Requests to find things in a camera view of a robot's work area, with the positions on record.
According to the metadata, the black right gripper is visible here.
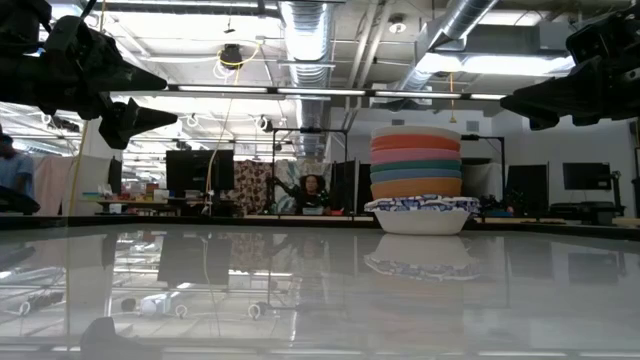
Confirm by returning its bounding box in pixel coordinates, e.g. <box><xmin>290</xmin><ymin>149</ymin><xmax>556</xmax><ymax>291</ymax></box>
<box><xmin>499</xmin><ymin>3</ymin><xmax>640</xmax><ymax>132</ymax></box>

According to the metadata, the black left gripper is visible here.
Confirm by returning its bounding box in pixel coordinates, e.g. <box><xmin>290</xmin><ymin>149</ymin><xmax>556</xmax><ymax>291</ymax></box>
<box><xmin>0</xmin><ymin>0</ymin><xmax>179</xmax><ymax>151</ymax></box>

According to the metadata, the red-orange plastic bowl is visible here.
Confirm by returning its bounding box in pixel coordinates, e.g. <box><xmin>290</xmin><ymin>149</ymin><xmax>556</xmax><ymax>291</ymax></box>
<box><xmin>369</xmin><ymin>133</ymin><xmax>462</xmax><ymax>153</ymax></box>

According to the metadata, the pink plastic bowl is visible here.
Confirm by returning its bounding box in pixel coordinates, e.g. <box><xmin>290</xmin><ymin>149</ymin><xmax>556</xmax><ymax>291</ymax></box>
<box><xmin>369</xmin><ymin>147</ymin><xmax>462</xmax><ymax>167</ymax></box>

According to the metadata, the green plastic bowl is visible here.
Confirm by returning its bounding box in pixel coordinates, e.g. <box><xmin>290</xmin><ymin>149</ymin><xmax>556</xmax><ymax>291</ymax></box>
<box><xmin>369</xmin><ymin>158</ymin><xmax>463</xmax><ymax>174</ymax></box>

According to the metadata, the blue plastic bowl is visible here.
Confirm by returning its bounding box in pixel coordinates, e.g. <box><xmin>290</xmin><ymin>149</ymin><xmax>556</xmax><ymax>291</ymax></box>
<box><xmin>369</xmin><ymin>167</ymin><xmax>463</xmax><ymax>185</ymax></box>

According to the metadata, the yellow-orange plastic bowl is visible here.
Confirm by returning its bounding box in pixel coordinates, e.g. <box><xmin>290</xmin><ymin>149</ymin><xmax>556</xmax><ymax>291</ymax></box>
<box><xmin>369</xmin><ymin>176</ymin><xmax>464</xmax><ymax>201</ymax></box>

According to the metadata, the black monitor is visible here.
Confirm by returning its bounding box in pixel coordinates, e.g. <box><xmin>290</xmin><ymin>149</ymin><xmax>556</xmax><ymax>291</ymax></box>
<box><xmin>506</xmin><ymin>162</ymin><xmax>550</xmax><ymax>208</ymax></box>
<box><xmin>562</xmin><ymin>162</ymin><xmax>613</xmax><ymax>192</ymax></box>
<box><xmin>165</xmin><ymin>149</ymin><xmax>235</xmax><ymax>194</ymax></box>

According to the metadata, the cluttered background desk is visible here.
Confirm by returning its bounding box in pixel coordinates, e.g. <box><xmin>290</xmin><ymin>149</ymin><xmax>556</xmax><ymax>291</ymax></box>
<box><xmin>82</xmin><ymin>182</ymin><xmax>214</xmax><ymax>218</ymax></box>

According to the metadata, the black round ceiling device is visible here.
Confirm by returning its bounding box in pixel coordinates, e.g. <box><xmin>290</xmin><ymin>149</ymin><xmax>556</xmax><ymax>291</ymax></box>
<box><xmin>219</xmin><ymin>43</ymin><xmax>245</xmax><ymax>70</ymax></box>

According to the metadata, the white banner with black logo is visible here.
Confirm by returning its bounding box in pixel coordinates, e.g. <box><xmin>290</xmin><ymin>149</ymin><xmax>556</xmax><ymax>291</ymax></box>
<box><xmin>33</xmin><ymin>154</ymin><xmax>114</xmax><ymax>217</ymax></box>

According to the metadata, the person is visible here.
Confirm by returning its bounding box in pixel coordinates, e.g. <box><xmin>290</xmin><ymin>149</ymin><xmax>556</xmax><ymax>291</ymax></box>
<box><xmin>0</xmin><ymin>131</ymin><xmax>36</xmax><ymax>201</ymax></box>
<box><xmin>293</xmin><ymin>173</ymin><xmax>331</xmax><ymax>212</ymax></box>

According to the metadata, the floral patterned curtain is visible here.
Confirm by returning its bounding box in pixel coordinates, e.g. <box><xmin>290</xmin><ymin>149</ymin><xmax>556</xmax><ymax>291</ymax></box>
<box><xmin>227</xmin><ymin>159</ymin><xmax>275</xmax><ymax>217</ymax></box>

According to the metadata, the black metal rig frame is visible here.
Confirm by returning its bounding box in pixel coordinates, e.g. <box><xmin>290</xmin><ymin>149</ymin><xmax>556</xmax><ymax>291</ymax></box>
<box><xmin>272</xmin><ymin>128</ymin><xmax>350</xmax><ymax>217</ymax></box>
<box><xmin>459</xmin><ymin>133</ymin><xmax>506</xmax><ymax>201</ymax></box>

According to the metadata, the silver slanted ceiling duct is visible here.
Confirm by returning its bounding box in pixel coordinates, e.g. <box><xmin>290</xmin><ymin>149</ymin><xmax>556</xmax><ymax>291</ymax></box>
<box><xmin>399</xmin><ymin>0</ymin><xmax>501</xmax><ymax>94</ymax></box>

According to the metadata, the black aluminium table frame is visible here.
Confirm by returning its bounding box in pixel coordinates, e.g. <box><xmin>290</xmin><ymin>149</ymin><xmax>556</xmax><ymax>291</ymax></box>
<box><xmin>0</xmin><ymin>213</ymin><xmax>640</xmax><ymax>242</ymax></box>

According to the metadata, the silver ribbed ceiling duct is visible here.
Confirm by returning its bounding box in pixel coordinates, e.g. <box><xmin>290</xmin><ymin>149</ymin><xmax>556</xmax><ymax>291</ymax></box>
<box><xmin>278</xmin><ymin>0</ymin><xmax>335</xmax><ymax>159</ymax></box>

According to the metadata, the frame bar with light strips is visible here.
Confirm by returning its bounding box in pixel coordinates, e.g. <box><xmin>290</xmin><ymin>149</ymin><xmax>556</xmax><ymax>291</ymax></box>
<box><xmin>109</xmin><ymin>82</ymin><xmax>509</xmax><ymax>102</ymax></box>

